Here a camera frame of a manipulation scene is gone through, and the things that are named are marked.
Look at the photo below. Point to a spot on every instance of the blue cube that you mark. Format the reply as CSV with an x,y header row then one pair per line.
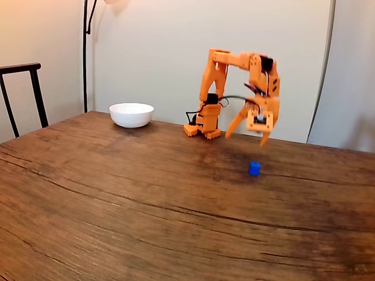
x,y
254,168

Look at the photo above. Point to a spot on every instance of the grey curved pole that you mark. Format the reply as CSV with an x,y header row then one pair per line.
x,y
323,73

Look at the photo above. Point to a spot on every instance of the black floor lamp pole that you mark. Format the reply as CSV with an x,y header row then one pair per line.
x,y
85,58

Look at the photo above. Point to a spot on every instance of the white bowl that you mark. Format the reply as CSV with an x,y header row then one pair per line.
x,y
131,114

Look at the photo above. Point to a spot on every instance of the orange camera mount bracket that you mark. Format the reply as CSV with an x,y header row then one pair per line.
x,y
260,120

